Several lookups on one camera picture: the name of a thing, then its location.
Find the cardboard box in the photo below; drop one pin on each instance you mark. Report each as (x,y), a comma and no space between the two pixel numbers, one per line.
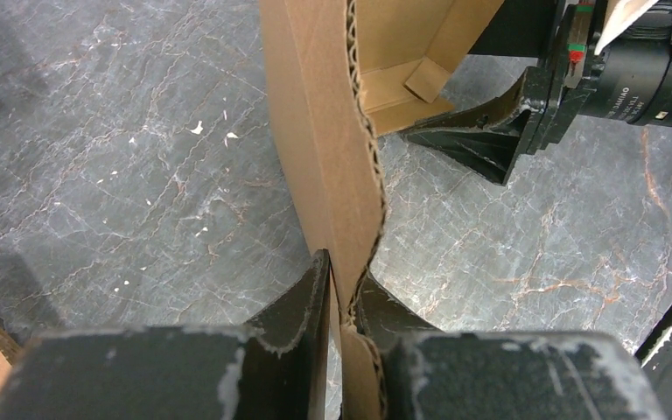
(338,75)

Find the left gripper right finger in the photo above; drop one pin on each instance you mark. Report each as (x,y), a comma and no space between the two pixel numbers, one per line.
(432,374)

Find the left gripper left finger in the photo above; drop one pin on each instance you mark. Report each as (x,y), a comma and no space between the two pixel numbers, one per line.
(272,366)

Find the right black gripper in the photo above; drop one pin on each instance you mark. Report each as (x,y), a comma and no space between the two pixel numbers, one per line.
(630,81)

